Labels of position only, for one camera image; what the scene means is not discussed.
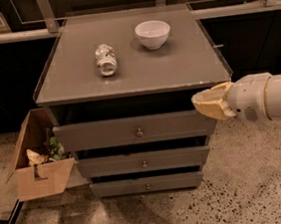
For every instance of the open cardboard box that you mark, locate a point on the open cardboard box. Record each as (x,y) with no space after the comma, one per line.
(42,179)

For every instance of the metal window frame railing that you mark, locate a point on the metal window frame railing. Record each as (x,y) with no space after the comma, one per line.
(129,5)

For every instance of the grey top drawer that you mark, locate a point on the grey top drawer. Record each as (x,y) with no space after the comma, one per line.
(135,129)

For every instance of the grey drawer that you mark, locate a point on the grey drawer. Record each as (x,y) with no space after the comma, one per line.
(135,129)
(147,184)
(140,162)

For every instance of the crumpled trash in box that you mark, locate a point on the crumpled trash in box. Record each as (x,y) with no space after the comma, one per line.
(51,151)

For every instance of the grey middle drawer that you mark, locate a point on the grey middle drawer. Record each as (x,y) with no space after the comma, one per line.
(140,162)

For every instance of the grey drawer cabinet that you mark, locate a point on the grey drawer cabinet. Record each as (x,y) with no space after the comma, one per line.
(72,90)

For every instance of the crushed printed drink can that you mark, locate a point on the crushed printed drink can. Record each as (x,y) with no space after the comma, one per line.
(107,64)

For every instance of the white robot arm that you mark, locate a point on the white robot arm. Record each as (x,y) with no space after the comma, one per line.
(253,98)

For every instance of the white ceramic bowl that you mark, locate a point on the white ceramic bowl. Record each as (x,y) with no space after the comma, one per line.
(152,34)

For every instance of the yellowish foam gripper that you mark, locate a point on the yellowish foam gripper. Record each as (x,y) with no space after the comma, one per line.
(246,98)

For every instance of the grey bottom drawer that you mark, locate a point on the grey bottom drawer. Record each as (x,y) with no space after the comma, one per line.
(147,184)

